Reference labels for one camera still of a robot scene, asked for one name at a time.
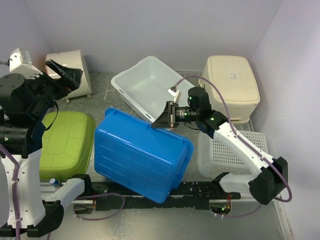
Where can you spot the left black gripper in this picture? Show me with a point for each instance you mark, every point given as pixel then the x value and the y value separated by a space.
pixel 70 77

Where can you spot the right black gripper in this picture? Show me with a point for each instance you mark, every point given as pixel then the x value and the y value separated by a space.
pixel 167 119

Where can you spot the white plastic tub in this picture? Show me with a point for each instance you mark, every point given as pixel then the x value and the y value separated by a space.
pixel 144 87

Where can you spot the blue plastic tub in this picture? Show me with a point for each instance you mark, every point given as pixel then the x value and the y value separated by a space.
pixel 146 160

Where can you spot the green plastic tub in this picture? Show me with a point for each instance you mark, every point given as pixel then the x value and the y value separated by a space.
pixel 67 145

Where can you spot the white perforated basket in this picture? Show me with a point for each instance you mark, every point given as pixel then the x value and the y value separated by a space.
pixel 220 155

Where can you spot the large cream perforated basket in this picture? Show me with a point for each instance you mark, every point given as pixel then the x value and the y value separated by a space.
pixel 235 80

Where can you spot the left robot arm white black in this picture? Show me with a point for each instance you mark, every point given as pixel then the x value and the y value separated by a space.
pixel 24 103

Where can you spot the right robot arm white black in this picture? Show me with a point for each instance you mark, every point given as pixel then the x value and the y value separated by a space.
pixel 269 175

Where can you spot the cream cylindrical appliance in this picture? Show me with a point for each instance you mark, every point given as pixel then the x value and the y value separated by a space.
pixel 74 62

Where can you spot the small blue capped bottle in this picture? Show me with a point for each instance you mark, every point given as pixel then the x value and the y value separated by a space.
pixel 55 183

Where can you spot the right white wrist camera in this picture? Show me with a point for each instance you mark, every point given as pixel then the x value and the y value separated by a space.
pixel 175 93

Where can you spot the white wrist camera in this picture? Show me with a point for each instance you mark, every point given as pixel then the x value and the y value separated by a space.
pixel 20 62
pixel 175 93

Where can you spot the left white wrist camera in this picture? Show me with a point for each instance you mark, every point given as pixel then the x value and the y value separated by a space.
pixel 20 62

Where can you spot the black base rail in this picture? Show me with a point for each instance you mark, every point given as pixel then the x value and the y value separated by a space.
pixel 189 194

